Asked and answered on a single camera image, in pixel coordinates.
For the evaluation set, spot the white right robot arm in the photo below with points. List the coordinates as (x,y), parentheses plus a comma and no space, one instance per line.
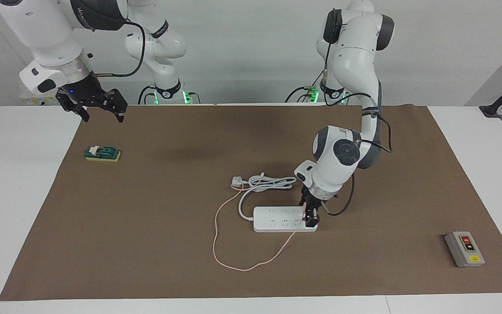
(42,35)

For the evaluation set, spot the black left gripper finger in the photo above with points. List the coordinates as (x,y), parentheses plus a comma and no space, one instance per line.
(313,218)
(303,207)

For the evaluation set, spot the brown table mat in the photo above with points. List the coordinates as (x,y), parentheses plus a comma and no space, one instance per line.
(146,244)

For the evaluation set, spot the grey on-off switch box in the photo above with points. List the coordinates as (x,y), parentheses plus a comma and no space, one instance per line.
(464,248)

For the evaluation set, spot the white power strip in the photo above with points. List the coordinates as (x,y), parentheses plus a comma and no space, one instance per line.
(277,219)

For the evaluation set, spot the white wall box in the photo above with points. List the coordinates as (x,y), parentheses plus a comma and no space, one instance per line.
(28,101)

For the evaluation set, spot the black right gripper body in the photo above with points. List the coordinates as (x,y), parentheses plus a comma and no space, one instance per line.
(85,91)

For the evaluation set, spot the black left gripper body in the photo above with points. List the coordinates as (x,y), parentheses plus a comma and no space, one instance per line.
(314,201)

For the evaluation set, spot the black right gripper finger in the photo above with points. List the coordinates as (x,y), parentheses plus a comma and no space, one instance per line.
(118,102)
(72,108)

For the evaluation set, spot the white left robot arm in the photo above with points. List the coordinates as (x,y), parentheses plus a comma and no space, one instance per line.
(334,157)

